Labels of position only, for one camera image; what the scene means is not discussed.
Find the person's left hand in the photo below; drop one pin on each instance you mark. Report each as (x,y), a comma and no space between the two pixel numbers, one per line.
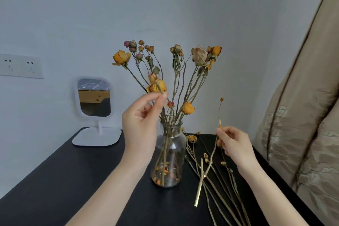
(140,133)

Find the person's right forearm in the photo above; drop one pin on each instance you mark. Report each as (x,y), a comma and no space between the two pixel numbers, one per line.
(272,202)

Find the person's left forearm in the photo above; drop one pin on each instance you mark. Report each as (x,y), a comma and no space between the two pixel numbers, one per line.
(111,196)

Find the round yellow dried flower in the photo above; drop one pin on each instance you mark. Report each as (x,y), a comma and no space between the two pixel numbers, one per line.
(188,108)

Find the white standing mirror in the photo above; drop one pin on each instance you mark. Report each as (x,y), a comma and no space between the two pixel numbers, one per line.
(98,137)

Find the bundle of dried yellow roses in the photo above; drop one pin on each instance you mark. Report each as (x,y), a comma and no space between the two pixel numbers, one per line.
(192,138)
(206,157)

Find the beige embroidered curtain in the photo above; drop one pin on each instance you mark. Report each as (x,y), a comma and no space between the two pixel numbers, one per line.
(304,141)

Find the person's right hand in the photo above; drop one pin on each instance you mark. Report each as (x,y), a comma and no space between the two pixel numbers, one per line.
(238,149)

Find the black table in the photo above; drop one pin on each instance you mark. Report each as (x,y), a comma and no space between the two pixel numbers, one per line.
(53,188)

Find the white wall socket panel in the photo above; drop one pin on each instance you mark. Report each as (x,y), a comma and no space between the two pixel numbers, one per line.
(18,65)

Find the tiny-bud thin dried flower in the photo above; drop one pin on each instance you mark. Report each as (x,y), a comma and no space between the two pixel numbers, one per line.
(198,188)

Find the pile of dried orange petals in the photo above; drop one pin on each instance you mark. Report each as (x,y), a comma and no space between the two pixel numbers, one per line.
(164,171)

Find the clear glass vase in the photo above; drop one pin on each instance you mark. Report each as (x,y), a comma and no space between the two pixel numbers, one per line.
(174,154)

